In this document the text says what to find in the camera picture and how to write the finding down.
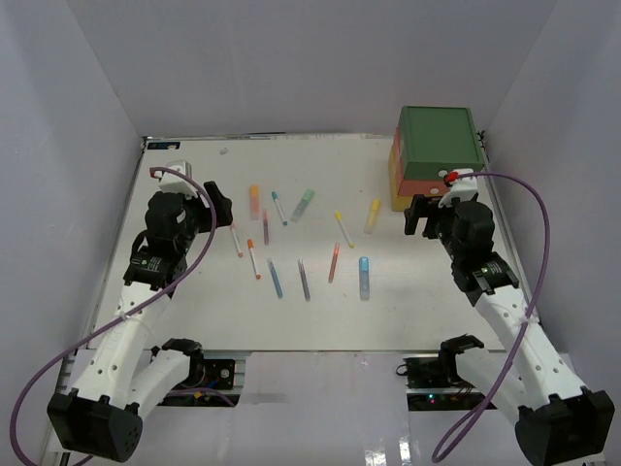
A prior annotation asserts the pink translucent gel pen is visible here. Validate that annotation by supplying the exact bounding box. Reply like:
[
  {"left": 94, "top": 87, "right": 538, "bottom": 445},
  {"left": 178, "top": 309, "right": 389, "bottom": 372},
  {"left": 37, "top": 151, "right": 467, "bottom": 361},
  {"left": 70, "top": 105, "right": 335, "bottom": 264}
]
[{"left": 261, "top": 209, "right": 270, "bottom": 246}]

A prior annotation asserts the green drawer box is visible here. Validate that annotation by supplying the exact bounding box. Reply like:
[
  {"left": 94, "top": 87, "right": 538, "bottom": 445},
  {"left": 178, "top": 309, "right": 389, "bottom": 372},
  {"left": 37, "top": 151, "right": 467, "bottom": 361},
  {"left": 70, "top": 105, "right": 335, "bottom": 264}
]
[{"left": 394, "top": 106, "right": 484, "bottom": 181}]

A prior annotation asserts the blue gel pen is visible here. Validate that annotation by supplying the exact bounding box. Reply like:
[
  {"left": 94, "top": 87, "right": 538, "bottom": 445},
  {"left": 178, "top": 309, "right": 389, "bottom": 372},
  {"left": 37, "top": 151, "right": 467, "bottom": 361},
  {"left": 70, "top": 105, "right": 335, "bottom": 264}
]
[{"left": 267, "top": 258, "right": 283, "bottom": 299}]

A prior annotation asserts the red gel pen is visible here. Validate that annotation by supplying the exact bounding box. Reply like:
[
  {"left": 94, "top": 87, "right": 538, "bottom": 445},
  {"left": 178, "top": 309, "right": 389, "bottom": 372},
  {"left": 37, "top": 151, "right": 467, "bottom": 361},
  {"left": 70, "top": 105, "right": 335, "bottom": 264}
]
[{"left": 328, "top": 243, "right": 340, "bottom": 283}]

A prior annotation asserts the purple gel pen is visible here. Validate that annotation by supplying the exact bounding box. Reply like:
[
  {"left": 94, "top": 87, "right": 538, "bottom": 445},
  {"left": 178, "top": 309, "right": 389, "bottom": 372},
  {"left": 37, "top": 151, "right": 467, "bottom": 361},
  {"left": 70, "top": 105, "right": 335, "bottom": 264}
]
[{"left": 298, "top": 259, "right": 311, "bottom": 302}]

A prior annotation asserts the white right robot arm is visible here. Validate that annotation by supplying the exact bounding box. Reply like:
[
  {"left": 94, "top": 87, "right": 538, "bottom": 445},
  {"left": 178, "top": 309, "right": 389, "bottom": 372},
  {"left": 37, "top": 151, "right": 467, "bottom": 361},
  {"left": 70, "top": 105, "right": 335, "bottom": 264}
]
[{"left": 405, "top": 195, "right": 614, "bottom": 465}]

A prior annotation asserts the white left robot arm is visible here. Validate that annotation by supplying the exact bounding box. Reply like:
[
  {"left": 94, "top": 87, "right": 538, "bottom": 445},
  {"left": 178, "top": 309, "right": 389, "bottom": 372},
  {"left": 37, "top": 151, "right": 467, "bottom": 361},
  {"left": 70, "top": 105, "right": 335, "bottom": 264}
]
[{"left": 47, "top": 182, "right": 233, "bottom": 462}]

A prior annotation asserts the orange cap highlighter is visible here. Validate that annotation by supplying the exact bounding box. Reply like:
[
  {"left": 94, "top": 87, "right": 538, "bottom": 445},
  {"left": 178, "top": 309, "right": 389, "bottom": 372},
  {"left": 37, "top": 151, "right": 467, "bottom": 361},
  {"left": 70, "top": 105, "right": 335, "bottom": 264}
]
[{"left": 249, "top": 184, "right": 260, "bottom": 220}]

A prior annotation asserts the orange cap marker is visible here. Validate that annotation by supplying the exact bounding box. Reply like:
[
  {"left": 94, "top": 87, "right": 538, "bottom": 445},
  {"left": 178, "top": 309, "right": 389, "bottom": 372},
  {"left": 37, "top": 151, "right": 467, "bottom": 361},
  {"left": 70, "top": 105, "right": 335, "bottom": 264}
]
[{"left": 246, "top": 239, "right": 262, "bottom": 280}]

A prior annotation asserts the pink cap marker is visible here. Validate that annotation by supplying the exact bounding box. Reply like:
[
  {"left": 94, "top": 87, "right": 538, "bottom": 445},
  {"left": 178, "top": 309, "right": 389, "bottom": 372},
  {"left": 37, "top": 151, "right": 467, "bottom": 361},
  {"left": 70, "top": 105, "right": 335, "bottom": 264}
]
[{"left": 229, "top": 223, "right": 244, "bottom": 257}]

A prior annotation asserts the yellow cap highlighter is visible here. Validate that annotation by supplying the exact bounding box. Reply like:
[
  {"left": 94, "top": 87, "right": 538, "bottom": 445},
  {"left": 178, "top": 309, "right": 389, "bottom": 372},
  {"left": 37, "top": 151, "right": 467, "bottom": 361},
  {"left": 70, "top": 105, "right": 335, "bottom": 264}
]
[{"left": 364, "top": 199, "right": 381, "bottom": 235}]

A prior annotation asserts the teal cap marker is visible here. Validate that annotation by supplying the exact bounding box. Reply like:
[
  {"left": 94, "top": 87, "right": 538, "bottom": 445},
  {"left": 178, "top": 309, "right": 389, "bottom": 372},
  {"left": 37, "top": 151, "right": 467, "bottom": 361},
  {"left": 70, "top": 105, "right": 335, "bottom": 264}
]
[{"left": 271, "top": 190, "right": 288, "bottom": 226}]

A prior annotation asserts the blue label sticker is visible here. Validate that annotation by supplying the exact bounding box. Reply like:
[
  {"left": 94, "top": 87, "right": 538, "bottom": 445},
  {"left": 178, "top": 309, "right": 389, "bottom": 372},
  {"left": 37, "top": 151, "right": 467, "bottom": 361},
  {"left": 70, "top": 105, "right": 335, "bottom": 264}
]
[{"left": 147, "top": 141, "right": 180, "bottom": 150}]

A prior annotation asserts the blue cap highlighter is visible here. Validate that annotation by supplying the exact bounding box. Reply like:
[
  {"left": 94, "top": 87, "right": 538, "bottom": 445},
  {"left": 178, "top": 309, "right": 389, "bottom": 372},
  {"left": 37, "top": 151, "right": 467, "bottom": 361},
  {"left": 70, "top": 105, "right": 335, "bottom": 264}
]
[{"left": 358, "top": 256, "right": 370, "bottom": 301}]

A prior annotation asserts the yellow cap marker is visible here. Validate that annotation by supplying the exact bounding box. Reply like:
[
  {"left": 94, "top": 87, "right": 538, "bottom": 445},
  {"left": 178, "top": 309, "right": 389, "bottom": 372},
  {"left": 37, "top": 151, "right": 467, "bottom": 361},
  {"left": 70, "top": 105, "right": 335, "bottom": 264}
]
[{"left": 335, "top": 211, "right": 355, "bottom": 249}]

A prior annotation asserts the green cap highlighter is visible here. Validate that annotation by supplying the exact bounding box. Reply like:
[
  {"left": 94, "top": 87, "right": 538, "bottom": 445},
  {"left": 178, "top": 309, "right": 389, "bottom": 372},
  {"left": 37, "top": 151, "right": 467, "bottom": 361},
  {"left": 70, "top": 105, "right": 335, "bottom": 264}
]
[{"left": 290, "top": 188, "right": 314, "bottom": 222}]

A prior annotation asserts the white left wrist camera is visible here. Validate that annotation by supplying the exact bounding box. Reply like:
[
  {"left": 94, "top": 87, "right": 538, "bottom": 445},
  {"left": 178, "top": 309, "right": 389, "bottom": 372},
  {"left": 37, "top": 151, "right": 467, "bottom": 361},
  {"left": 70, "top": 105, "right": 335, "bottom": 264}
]
[{"left": 149, "top": 159, "right": 198, "bottom": 199}]

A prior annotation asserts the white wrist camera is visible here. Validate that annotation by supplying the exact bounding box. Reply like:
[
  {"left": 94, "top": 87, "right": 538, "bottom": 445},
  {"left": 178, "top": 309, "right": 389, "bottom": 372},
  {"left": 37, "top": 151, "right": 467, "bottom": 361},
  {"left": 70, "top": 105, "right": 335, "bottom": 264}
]
[
  {"left": 439, "top": 169, "right": 478, "bottom": 208},
  {"left": 149, "top": 159, "right": 198, "bottom": 199}
]

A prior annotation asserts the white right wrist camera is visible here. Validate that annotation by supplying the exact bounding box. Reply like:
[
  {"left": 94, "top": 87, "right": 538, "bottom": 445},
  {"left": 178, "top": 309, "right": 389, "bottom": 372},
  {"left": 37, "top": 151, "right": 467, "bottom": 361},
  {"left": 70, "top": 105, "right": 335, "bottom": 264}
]
[{"left": 439, "top": 169, "right": 478, "bottom": 208}]

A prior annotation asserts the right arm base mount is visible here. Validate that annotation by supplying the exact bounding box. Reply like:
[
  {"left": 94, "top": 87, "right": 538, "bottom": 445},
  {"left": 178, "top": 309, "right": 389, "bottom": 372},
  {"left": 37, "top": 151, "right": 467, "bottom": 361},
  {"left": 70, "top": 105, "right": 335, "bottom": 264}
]
[{"left": 395, "top": 356, "right": 484, "bottom": 412}]

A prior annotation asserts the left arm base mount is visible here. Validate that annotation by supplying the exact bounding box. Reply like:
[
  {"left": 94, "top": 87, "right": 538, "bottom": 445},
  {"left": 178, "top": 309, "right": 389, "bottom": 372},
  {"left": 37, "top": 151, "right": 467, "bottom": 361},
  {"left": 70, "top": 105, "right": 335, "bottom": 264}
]
[{"left": 160, "top": 358, "right": 241, "bottom": 408}]

